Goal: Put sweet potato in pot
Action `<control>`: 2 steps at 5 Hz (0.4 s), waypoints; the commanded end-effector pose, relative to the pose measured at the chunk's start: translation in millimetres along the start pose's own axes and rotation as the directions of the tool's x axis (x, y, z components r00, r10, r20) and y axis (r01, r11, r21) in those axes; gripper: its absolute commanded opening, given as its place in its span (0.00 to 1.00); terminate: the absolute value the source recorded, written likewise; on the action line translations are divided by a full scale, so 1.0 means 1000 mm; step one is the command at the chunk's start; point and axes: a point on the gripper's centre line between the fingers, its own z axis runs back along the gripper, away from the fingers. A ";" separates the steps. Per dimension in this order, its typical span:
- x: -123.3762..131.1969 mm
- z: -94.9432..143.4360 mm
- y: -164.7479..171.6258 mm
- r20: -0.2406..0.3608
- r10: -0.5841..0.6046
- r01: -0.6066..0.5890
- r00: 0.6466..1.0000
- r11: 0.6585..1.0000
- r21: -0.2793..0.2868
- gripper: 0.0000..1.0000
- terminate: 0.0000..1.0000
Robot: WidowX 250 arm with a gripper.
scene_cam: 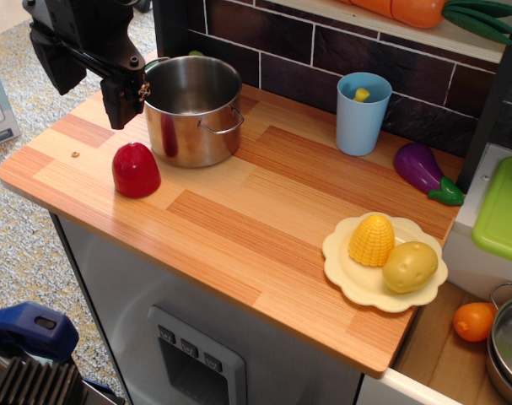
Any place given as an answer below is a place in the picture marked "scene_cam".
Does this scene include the black ribbed device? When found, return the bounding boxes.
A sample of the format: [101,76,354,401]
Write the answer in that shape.
[0,348,90,405]

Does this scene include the stainless steel pot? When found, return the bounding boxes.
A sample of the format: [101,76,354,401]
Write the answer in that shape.
[144,56,245,168]

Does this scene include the yellow toy corn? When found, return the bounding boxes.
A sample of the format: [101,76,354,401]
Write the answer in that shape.
[348,213,396,267]

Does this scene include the steel bowl at right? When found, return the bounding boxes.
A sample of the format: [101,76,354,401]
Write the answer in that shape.
[486,282,512,404]

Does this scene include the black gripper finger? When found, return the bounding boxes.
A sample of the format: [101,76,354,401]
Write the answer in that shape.
[100,76,147,130]

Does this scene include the grey toy fridge cabinet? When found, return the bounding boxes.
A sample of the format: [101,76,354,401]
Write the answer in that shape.
[53,216,449,404]

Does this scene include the light blue plastic cup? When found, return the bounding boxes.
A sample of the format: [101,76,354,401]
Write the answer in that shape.
[336,72,392,156]

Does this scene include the green plastic tray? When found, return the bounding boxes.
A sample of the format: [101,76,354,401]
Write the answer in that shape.
[472,157,512,261]

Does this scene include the orange toy fruit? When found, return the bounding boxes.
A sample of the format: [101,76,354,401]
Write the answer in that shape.
[453,302,497,343]

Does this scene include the orange toy carrot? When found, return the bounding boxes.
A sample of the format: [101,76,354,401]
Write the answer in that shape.
[347,0,512,46]

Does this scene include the yellow toy potato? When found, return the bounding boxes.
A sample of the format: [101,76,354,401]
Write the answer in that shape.
[382,241,439,294]

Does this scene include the yellow toy piece in cup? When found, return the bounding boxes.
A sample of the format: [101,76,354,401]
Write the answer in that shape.
[353,88,370,103]

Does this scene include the purple toy eggplant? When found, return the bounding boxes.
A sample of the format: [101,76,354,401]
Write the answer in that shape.
[393,143,465,206]

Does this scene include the cream scalloped plate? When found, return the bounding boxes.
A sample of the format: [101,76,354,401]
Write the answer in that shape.
[322,213,448,313]

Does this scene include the blue clamp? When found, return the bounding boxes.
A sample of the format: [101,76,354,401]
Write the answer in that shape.
[0,301,79,362]

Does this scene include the red toy pepper half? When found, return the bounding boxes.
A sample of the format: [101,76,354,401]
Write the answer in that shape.
[111,142,161,198]

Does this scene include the wooden shelf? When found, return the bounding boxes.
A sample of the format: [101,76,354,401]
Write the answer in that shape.
[279,0,506,63]

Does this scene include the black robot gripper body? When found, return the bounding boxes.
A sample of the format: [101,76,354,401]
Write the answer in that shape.
[22,1,143,95]

